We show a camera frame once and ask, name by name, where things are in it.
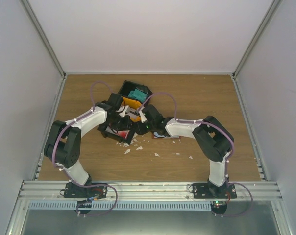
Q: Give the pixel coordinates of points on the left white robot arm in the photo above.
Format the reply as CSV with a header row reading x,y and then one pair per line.
x,y
64,140

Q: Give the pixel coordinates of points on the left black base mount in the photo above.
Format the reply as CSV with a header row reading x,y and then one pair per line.
x,y
74,191

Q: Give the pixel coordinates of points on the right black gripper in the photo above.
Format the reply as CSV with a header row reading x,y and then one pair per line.
x,y
139,130

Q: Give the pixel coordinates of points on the orange plastic bin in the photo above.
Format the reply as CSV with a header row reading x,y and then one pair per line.
x,y
133,106

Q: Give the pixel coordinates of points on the aluminium front rail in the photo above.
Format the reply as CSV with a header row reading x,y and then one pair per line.
x,y
150,191

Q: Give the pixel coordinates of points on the black bin with red cards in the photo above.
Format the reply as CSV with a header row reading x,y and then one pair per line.
x,y
131,134

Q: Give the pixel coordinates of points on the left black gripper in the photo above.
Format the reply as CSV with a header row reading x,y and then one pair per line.
x,y
126,126

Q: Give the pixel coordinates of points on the teal card stack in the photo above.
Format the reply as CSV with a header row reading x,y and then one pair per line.
x,y
138,95

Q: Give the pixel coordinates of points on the black bin with teal cards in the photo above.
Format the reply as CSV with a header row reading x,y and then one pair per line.
x,y
127,86

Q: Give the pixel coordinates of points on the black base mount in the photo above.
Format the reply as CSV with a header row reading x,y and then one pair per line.
x,y
201,191
74,191

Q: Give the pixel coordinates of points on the brown leather card holder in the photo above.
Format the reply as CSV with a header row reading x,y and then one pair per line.
x,y
173,139

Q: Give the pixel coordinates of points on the grey slotted cable duct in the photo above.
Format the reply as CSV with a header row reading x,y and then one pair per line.
x,y
123,205

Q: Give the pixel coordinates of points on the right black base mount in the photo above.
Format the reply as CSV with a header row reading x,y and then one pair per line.
x,y
201,191

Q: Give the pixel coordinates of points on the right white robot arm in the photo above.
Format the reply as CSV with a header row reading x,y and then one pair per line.
x,y
216,143

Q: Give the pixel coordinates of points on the red patterned card stack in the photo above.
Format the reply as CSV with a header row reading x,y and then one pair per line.
x,y
117,133

